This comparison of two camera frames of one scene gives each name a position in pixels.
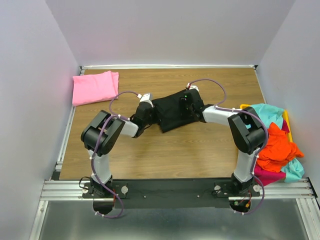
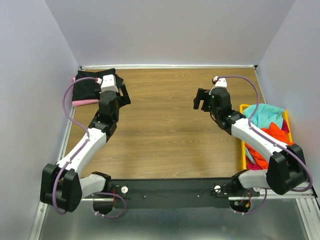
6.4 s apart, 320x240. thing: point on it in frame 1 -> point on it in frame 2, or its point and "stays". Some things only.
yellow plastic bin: x=285 y=115 stays
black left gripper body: x=146 y=121 -> x=116 y=112
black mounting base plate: x=204 y=193 stays
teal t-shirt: x=295 y=172 stays
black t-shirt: x=168 y=110 -> x=90 y=89
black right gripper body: x=186 y=110 -> x=213 y=109
